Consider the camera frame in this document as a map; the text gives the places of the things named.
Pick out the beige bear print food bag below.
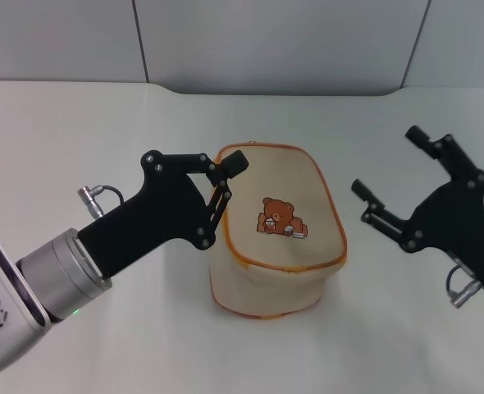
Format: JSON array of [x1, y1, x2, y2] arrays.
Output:
[[208, 140, 349, 320]]

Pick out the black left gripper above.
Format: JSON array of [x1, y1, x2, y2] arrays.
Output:
[[76, 149, 250, 279]]

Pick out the left gripper cable with plug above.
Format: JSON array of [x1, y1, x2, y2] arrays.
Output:
[[76, 185, 125, 206]]

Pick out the right gripper cable with plug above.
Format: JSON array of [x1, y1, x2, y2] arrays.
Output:
[[445, 263, 482, 308]]

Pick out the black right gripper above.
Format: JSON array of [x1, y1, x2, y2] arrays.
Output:
[[349, 126, 484, 299]]

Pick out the gripper cable with plug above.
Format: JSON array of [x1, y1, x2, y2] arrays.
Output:
[[445, 263, 482, 308], [76, 185, 125, 206]]

